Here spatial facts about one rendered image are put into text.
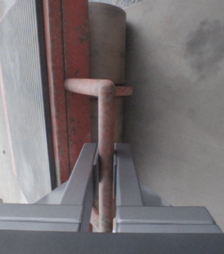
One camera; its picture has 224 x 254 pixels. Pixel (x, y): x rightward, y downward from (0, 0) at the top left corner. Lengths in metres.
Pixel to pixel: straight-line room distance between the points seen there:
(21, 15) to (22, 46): 0.03
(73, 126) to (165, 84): 0.12
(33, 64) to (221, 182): 0.22
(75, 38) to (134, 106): 0.13
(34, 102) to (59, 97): 0.04
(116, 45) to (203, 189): 0.19
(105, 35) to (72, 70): 0.07
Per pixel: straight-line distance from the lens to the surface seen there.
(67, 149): 0.19
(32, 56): 0.19
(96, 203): 0.28
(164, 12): 0.24
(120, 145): 0.15
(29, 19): 0.20
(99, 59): 0.22
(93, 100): 0.22
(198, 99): 0.21
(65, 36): 0.18
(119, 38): 0.23
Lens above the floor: 0.20
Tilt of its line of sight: 38 degrees down
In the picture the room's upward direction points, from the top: 102 degrees counter-clockwise
